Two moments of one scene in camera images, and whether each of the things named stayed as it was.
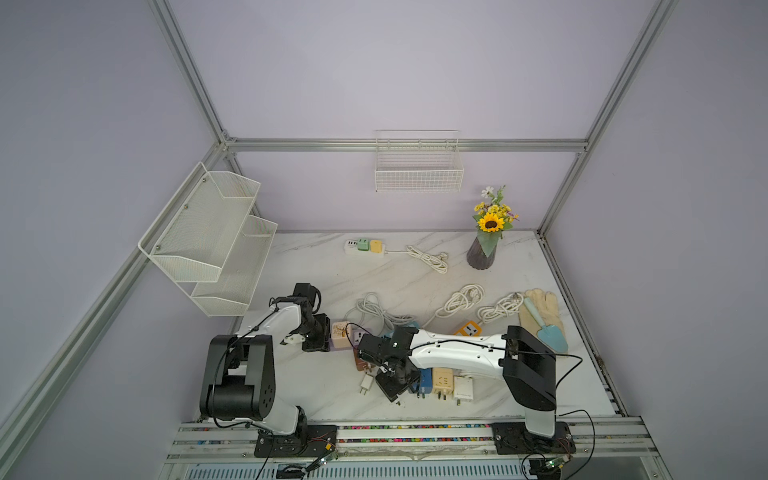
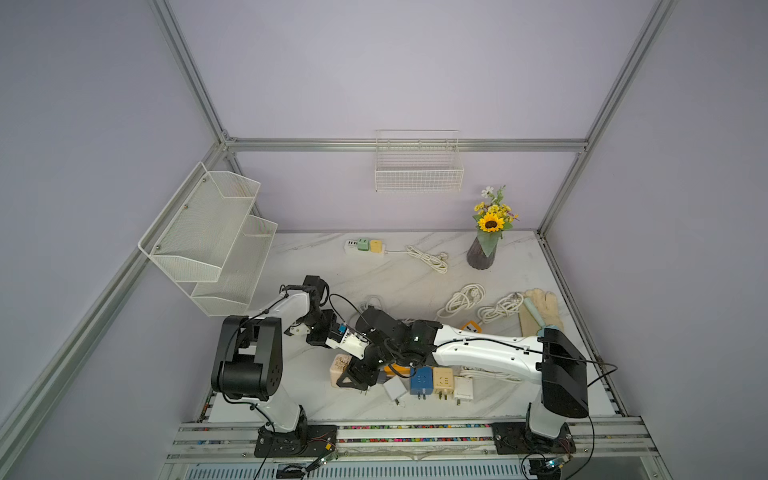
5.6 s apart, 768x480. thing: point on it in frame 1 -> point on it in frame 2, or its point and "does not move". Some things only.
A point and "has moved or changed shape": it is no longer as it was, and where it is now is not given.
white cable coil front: x=507 y=306 does not move
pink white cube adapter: x=341 y=334 has moved or changed shape
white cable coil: x=464 y=298 does not move
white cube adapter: x=463 y=388 does not move
